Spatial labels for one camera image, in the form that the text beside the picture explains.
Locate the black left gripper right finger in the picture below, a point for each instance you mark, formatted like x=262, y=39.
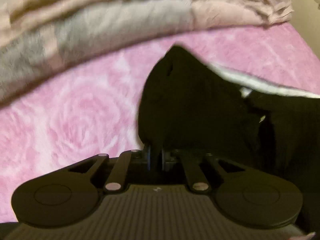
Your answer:
x=183, y=168

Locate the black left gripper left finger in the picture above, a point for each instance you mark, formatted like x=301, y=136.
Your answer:
x=130, y=168

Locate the black garment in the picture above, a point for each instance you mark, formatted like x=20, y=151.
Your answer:
x=187, y=106

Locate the pink rose bed sheet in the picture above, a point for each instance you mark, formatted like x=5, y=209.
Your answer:
x=92, y=108

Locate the beige grey folded quilt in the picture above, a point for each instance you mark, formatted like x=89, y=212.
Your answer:
x=40, y=38

